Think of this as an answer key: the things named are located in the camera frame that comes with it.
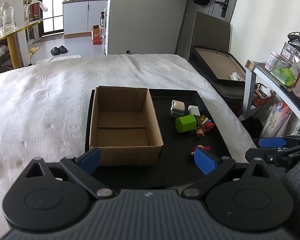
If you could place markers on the black tray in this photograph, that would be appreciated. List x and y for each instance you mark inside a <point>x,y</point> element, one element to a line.
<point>180,160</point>

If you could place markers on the black bag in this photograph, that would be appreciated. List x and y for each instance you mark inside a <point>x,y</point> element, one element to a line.
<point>252,127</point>

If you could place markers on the green hexagonal container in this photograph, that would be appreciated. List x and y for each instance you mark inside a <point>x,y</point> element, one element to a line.
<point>185,124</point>

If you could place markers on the brown cardboard box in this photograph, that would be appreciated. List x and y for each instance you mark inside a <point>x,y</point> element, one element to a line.
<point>125,127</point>

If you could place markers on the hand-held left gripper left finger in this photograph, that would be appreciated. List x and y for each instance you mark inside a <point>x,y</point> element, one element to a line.
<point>90,160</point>

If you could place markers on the pink figurine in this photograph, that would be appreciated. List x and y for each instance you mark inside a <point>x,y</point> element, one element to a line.
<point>201,149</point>

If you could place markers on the red figurine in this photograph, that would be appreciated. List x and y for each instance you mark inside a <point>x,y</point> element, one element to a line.
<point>208,125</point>

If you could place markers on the white fluffy blanket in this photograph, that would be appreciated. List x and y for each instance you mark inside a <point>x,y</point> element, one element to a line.
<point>45,105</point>

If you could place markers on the white charger block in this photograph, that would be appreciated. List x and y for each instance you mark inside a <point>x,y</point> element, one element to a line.
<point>194,110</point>

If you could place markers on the white side desk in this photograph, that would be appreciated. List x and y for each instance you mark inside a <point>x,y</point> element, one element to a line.
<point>250,87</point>

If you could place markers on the black slipper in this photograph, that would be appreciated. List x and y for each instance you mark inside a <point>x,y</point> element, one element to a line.
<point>55,51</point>
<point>63,49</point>

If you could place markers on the orange face figurine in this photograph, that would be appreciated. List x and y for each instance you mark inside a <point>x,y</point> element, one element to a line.
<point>200,132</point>

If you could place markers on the pink white jar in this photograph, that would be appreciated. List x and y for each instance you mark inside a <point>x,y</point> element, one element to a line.
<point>272,60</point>

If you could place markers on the white kitchen cabinet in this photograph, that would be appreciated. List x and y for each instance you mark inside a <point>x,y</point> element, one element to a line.
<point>76,17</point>

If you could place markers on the orange cardboard box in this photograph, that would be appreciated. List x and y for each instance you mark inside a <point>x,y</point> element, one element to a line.
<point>96,36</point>

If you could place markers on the black pole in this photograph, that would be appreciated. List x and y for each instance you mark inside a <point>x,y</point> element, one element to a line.
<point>182,27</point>

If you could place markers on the red basket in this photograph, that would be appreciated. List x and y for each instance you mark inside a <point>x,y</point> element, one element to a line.
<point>262,97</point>

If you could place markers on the clear glass bottle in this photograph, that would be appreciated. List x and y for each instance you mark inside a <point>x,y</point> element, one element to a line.
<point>7,17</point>

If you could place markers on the grey ribbed fabric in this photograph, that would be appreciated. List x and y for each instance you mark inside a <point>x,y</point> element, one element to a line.
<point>298,195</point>

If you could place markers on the green packet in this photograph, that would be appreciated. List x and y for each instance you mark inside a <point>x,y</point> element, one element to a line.
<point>286,76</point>

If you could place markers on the black door lock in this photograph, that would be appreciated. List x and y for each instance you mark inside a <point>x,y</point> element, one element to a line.
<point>223,6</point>

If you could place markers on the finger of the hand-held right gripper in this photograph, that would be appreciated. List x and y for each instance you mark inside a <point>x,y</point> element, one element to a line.
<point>261,153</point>
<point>272,142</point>

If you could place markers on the grey upright board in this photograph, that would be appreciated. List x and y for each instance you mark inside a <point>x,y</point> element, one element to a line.
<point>211,30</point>

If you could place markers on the yellow slipper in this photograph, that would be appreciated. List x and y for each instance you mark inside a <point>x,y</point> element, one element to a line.
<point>34,50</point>

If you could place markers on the dark spray bottle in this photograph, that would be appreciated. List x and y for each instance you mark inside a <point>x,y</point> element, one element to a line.
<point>102,20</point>

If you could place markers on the red label jug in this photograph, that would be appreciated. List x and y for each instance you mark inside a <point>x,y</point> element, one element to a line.
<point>34,12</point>

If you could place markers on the small drawer organizer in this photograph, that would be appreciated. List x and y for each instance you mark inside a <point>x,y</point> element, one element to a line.
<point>290,52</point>

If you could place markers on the black framed brown board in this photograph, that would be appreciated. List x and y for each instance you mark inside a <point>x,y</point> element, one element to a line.
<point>218,63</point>

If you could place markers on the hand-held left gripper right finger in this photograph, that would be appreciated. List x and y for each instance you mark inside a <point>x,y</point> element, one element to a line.
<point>204,161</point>

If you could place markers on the white earbud case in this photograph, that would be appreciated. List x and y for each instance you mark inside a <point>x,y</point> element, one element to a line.
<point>178,105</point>

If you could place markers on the white shopping bag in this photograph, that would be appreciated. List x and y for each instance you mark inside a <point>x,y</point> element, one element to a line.
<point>275,122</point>

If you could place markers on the small grey box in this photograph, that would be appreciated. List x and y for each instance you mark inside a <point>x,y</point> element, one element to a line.
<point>175,114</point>

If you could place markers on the yellow edged table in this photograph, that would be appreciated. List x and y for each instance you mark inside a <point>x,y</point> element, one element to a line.
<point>13,47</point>

